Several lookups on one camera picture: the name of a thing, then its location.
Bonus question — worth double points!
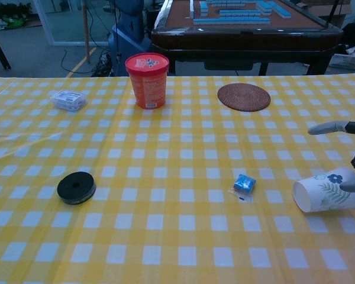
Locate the diagonal blue mahjong tile row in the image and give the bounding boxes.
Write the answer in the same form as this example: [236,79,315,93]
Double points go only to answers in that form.
[256,0,292,20]

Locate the white floral paper cup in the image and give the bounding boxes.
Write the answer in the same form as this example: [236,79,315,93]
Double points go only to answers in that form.
[293,167,355,213]

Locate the yellow white checkered tablecloth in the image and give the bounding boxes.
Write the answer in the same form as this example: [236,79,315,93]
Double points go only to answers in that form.
[0,73,355,284]

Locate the orange tub with red lid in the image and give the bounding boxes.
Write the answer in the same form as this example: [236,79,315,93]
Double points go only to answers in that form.
[124,53,170,110]

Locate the short blue mahjong tile row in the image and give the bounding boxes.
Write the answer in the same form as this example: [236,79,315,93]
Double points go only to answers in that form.
[218,9,262,18]

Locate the small blue packet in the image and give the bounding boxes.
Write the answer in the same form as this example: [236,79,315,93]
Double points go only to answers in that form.
[228,173,257,204]

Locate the black tape roll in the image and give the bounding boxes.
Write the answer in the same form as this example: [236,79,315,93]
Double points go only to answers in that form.
[57,171,97,206]

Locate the wooden pole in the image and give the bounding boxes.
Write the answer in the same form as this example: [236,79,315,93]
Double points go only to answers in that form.
[82,0,91,64]

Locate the green white bags pile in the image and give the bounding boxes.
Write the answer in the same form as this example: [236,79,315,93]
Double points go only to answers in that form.
[0,2,33,31]

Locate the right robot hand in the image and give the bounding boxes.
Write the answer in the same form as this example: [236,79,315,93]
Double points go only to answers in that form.
[308,120,355,193]

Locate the clear plastic box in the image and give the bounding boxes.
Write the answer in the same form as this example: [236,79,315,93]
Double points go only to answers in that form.
[50,89,88,112]

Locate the long blue mahjong tile row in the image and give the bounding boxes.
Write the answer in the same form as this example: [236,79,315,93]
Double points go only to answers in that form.
[192,18,271,25]

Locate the brown woven round coaster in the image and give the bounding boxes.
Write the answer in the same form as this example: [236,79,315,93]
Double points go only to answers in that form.
[217,83,272,112]

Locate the black floor cables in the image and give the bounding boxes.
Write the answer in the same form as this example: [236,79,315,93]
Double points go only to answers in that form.
[60,49,117,78]

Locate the dark wooden mahjong table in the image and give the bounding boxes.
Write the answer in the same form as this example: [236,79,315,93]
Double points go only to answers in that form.
[151,0,344,76]

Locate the white plastic basket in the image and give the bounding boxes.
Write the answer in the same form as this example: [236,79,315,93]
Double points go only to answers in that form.
[328,53,355,72]

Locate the white glass door frame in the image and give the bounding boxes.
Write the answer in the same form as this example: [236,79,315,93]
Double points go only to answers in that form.
[32,0,110,47]

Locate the blue machine base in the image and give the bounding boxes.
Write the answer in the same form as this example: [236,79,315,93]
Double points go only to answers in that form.
[107,0,152,77]

